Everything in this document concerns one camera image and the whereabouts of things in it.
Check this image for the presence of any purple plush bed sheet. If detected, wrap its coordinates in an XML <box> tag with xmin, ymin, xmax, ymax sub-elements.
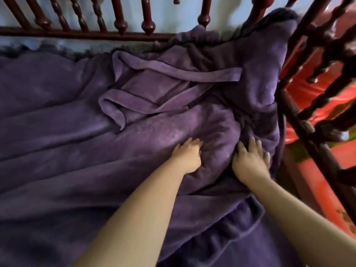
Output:
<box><xmin>155</xmin><ymin>197</ymin><xmax>304</xmax><ymax>267</ymax></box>

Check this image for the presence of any person's left forearm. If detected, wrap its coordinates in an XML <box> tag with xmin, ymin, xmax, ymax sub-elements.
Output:
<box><xmin>73</xmin><ymin>158</ymin><xmax>192</xmax><ymax>267</ymax></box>

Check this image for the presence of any pale mosquito net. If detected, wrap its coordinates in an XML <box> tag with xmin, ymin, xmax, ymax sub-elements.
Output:
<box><xmin>0</xmin><ymin>0</ymin><xmax>345</xmax><ymax>53</ymax></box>

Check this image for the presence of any person's right hand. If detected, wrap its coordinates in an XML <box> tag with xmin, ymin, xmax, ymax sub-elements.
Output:
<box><xmin>231</xmin><ymin>136</ymin><xmax>272</xmax><ymax>187</ymax></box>

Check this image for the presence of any person's left hand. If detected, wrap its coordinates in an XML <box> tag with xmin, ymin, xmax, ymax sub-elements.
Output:
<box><xmin>171</xmin><ymin>137</ymin><xmax>204</xmax><ymax>175</ymax></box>

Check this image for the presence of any red cloth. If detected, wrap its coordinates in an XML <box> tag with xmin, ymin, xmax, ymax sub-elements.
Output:
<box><xmin>278</xmin><ymin>8</ymin><xmax>356</xmax><ymax>237</ymax></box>

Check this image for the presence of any person's right forearm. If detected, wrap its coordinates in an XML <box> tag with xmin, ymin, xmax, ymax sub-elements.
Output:
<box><xmin>247</xmin><ymin>175</ymin><xmax>356</xmax><ymax>267</ymax></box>

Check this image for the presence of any purple fleece duvet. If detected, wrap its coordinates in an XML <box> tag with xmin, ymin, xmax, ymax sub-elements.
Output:
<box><xmin>0</xmin><ymin>8</ymin><xmax>300</xmax><ymax>267</ymax></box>

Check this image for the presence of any red wooden bed frame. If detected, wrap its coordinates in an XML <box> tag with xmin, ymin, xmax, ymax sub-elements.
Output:
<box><xmin>0</xmin><ymin>0</ymin><xmax>356</xmax><ymax>225</ymax></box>

